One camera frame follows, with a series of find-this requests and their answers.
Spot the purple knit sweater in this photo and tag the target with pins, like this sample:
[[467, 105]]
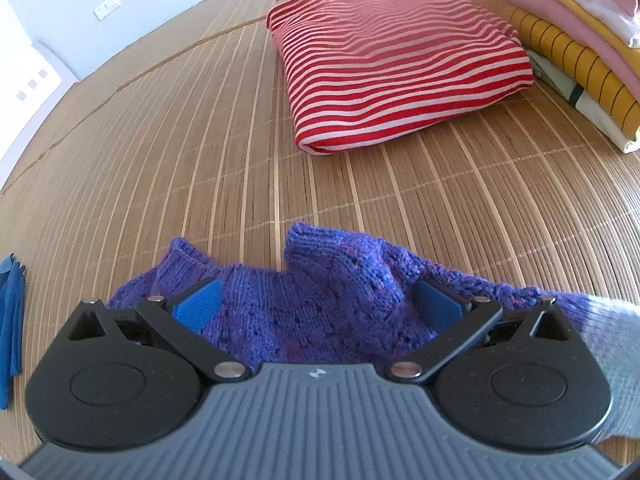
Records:
[[310, 310]]

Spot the bamboo mat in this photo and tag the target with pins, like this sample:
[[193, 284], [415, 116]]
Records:
[[200, 160]]

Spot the bright blue garment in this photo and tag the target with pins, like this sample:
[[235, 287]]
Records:
[[11, 330]]

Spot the white wall outlet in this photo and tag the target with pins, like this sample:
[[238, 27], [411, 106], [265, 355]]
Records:
[[107, 6]]

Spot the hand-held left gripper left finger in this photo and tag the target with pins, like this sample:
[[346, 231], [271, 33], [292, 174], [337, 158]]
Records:
[[197, 305]]

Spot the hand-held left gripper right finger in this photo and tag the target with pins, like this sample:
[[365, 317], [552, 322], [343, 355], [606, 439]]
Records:
[[440, 307]]

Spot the light blue knit sweater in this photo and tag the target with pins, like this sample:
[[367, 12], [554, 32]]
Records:
[[615, 360]]

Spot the red white striped shirt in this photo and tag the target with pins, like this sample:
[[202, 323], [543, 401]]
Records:
[[400, 60]]

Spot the stack of folded clothes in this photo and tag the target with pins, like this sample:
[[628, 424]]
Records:
[[575, 45]]

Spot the white furniture panel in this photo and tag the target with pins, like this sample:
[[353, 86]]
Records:
[[35, 90]]

